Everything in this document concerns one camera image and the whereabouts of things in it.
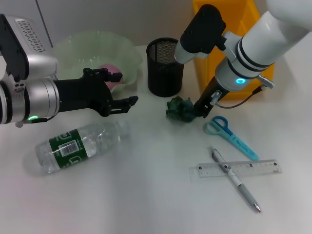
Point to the pink peach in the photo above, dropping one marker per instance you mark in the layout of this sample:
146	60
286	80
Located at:
109	67

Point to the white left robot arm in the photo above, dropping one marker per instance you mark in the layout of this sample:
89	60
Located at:
39	100

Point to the green plastic wrapper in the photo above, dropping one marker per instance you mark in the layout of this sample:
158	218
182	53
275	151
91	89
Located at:
179	109

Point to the translucent green fruit plate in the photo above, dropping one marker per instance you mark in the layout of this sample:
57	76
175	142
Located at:
80	51

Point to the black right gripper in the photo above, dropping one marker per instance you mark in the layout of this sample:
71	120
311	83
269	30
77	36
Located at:
215	86

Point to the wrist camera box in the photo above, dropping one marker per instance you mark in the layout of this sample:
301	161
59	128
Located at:
202	26
29	36

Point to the clear green-label water bottle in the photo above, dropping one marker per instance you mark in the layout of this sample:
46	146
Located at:
73	146

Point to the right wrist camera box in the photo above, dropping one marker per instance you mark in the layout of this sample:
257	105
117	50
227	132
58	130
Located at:
202	26

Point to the clear plastic ruler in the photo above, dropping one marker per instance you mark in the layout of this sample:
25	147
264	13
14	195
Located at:
258	167

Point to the white grey pen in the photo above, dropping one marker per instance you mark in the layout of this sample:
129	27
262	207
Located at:
240	186

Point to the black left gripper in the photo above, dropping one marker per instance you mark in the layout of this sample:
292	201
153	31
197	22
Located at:
83	95

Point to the yellow plastic bin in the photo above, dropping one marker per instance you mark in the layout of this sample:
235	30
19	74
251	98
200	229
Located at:
203	75

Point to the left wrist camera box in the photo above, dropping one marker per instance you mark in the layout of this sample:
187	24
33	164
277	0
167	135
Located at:
29	36

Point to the black mesh pen holder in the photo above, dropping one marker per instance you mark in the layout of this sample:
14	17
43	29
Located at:
165	78

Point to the blue scissors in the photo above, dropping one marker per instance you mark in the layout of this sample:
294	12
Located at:
240	145

